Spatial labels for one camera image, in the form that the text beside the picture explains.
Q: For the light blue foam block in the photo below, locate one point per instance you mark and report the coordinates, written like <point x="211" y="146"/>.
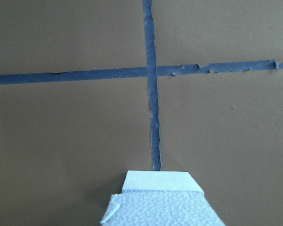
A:
<point x="140" y="181"/>

